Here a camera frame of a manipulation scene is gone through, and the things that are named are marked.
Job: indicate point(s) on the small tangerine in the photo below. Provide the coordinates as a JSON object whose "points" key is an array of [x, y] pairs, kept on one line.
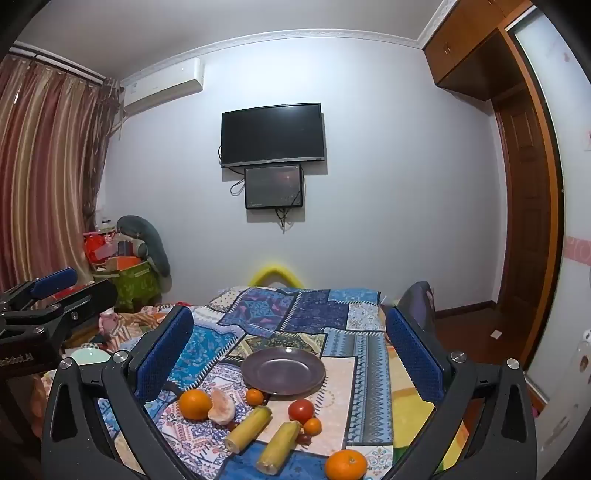
{"points": [[254, 397], [312, 426]]}

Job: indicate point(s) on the green patterned storage box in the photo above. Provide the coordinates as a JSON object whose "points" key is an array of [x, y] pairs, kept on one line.
{"points": [[134, 286]]}

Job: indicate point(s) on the grey plush toy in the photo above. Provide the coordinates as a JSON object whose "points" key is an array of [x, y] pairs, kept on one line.
{"points": [[147, 240]]}

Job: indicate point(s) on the small black wall monitor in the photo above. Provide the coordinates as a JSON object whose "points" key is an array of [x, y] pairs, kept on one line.
{"points": [[273, 187]]}

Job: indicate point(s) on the white wardrobe sliding door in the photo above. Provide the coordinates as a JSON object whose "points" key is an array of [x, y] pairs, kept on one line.
{"points": [[568, 258]]}

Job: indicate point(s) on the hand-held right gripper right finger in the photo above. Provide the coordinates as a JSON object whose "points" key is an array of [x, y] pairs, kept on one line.
{"points": [[413, 360]]}

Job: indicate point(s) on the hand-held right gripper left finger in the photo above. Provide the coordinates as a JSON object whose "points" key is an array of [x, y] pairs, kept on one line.
{"points": [[167, 350]]}

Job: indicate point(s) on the dark purple round plate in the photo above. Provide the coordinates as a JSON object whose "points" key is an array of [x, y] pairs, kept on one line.
{"points": [[281, 369]]}

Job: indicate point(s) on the pink plush toy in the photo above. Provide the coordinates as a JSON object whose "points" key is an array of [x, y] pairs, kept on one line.
{"points": [[108, 323]]}

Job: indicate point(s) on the orange patterned quilt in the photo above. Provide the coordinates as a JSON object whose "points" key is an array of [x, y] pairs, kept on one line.
{"points": [[138, 319]]}

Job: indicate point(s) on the blue patchwork blanket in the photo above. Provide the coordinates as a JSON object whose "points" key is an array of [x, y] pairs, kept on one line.
{"points": [[300, 318]]}

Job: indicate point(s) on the pale green bowl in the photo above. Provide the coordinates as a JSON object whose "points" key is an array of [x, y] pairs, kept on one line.
{"points": [[90, 356]]}

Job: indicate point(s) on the striped red-brown curtain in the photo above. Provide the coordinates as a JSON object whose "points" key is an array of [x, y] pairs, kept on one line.
{"points": [[46, 175]]}

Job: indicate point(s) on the wall-mounted black television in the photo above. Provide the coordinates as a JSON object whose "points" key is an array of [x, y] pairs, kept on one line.
{"points": [[273, 134]]}

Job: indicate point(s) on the wooden wardrobe upper cabinet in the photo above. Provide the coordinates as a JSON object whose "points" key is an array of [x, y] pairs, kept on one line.
{"points": [[466, 50]]}

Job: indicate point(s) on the brown wooden door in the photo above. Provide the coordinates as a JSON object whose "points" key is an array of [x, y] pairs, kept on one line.
{"points": [[526, 194]]}

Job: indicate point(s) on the large orange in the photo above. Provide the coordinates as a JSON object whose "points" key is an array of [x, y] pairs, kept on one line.
{"points": [[195, 405], [345, 466]]}

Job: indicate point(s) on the yellow-green sugarcane piece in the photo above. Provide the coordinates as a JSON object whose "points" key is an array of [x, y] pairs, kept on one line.
{"points": [[248, 429], [278, 446]]}

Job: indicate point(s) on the white air conditioner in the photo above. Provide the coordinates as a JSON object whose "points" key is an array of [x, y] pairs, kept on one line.
{"points": [[161, 90]]}

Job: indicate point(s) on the yellow curved foam piece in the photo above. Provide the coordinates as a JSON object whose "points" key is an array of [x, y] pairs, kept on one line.
{"points": [[275, 269]]}

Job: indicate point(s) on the orange box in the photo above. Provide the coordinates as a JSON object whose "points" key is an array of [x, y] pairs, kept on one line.
{"points": [[123, 264]]}

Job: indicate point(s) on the curtain rail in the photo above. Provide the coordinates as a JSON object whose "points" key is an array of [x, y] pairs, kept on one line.
{"points": [[60, 60]]}

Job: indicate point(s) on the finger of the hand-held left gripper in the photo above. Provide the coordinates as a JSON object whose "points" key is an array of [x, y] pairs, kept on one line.
{"points": [[55, 279], [92, 300]]}

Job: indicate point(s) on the yellow fleece blanket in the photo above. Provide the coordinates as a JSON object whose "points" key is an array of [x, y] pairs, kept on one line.
{"points": [[406, 424]]}

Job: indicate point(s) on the peeled pomelo segment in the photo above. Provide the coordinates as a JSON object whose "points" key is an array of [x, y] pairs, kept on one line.
{"points": [[221, 408]]}

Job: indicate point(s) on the small dark red cherry tomato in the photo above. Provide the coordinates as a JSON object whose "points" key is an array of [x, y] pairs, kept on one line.
{"points": [[303, 438]]}

